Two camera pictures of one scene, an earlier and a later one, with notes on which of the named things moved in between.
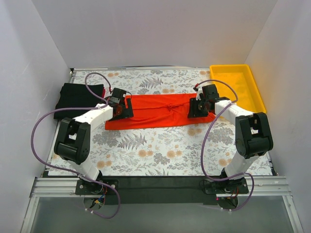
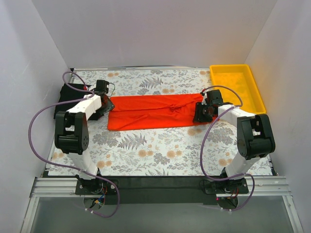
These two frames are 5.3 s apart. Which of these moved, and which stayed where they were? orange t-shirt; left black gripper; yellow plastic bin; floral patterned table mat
Moved: left black gripper
Stayed: yellow plastic bin; floral patterned table mat; orange t-shirt
